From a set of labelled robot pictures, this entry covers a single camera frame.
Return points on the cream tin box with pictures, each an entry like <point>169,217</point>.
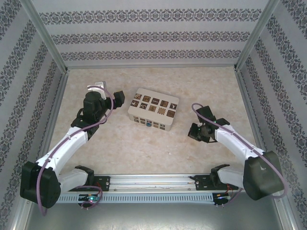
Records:
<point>153,105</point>

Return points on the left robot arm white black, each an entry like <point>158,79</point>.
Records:
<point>72,141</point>

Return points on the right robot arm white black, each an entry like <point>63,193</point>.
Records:
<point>230,141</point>

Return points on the left controller board green light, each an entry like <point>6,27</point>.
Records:
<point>89,198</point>

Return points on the aluminium frame side rail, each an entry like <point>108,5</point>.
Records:
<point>251,112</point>
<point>54,112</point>

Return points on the aluminium frame back rail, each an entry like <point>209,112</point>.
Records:
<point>151,67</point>

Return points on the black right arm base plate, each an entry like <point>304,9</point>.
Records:
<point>202,183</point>

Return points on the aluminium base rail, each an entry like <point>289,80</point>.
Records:
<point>153,182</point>

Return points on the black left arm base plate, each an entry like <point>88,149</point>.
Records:
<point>103,183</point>

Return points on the aluminium frame post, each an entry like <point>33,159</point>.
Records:
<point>45,36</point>
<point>256,36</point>

